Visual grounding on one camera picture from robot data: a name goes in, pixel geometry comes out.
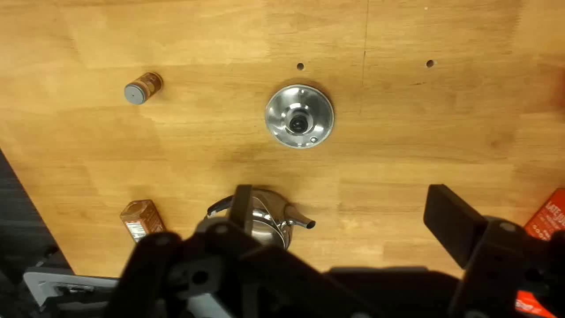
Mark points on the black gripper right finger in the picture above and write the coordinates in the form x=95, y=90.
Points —
x=452, y=221

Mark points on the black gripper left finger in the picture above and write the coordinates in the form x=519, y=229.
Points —
x=240, y=205

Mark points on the silver teapot lid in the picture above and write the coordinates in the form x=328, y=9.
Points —
x=314, y=123

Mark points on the silver metal teapot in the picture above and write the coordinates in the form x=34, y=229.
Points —
x=267, y=226

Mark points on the orange cracker box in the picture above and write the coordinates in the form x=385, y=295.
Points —
x=549, y=217

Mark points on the brown spice jar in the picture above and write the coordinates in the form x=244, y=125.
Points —
x=141, y=215

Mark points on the spice jar with grey cap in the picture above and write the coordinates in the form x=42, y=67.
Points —
x=143, y=86

